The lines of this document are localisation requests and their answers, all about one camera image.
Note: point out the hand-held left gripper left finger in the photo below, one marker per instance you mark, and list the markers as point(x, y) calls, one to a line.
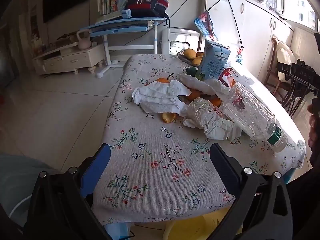
point(98, 165)

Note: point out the blue study desk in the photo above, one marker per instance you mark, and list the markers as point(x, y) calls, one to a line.
point(117, 26)

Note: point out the white floor appliance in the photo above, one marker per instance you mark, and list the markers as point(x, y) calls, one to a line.
point(177, 36)

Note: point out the dark striped backpack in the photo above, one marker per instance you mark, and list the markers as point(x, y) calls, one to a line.
point(147, 3)

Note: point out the cream television stand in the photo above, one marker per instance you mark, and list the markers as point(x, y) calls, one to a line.
point(70, 58)

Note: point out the clear plastic bottle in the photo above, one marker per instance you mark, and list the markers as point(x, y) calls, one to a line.
point(250, 115)

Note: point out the pink kettlebell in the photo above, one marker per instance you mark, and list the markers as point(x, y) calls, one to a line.
point(83, 42)

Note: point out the white plastic wrap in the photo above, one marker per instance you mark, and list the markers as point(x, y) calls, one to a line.
point(207, 120)

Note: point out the person's right hand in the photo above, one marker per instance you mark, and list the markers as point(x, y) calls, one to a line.
point(313, 130)

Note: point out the woven fruit basket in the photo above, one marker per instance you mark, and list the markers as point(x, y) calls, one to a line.
point(181, 56)

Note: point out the red snack wrapper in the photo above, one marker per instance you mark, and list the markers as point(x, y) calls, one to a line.
point(226, 76)

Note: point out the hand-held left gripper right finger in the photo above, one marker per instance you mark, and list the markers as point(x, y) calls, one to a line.
point(221, 157)

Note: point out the row of books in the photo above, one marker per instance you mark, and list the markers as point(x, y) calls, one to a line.
point(108, 2)

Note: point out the floral tablecloth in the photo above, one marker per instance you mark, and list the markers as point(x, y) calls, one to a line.
point(150, 180)

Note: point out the pale grey chair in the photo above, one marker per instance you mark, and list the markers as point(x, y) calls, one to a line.
point(17, 180)

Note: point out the yellow plastic basin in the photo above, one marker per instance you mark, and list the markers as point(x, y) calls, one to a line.
point(195, 225)

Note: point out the blue milk carton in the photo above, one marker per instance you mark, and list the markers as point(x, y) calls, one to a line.
point(212, 60)

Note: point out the yellow mango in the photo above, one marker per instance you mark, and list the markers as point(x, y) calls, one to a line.
point(200, 54)
point(189, 53)
point(197, 60)

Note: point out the black television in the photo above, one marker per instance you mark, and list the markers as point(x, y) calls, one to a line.
point(65, 0)

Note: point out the wooden chair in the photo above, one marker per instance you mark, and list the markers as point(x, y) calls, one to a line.
point(271, 77)
point(295, 100)

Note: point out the cream chair cushion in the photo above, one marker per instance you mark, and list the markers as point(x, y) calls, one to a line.
point(282, 55)

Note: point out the colourful hanging bag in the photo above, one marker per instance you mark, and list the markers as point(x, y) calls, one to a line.
point(203, 25)

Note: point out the white cabinet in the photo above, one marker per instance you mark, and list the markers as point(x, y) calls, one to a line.
point(255, 30)

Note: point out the white tissue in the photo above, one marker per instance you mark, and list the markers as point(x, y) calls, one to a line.
point(200, 85)
point(160, 95)

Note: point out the window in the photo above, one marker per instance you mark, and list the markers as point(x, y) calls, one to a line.
point(300, 10)

